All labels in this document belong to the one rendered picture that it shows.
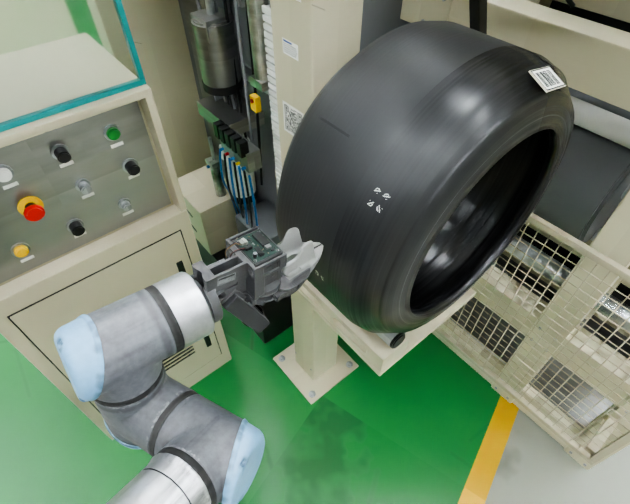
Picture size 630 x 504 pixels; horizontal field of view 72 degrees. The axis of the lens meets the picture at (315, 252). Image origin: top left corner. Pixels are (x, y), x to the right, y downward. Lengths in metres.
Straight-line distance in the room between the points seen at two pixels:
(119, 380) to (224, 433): 0.13
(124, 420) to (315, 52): 0.68
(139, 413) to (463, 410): 1.55
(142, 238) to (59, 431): 1.05
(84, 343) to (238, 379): 1.46
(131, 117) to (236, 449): 0.84
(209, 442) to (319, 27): 0.70
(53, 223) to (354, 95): 0.82
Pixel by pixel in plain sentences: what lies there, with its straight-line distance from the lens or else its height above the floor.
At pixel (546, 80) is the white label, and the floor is 1.45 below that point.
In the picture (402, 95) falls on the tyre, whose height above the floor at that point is 1.44.
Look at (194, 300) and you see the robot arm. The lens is 0.54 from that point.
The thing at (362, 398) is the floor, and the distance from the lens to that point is 1.91.
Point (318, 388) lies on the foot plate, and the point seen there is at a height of 0.01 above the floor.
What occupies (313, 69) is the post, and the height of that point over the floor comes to 1.36.
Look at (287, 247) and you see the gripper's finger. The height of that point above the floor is 1.26.
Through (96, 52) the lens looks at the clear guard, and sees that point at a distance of 1.06.
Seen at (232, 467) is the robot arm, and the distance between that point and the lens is 0.55.
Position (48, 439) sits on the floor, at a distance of 2.11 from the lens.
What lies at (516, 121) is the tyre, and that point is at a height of 1.42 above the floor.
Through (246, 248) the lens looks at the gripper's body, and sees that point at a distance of 0.58.
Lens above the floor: 1.75
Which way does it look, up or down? 48 degrees down
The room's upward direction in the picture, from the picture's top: straight up
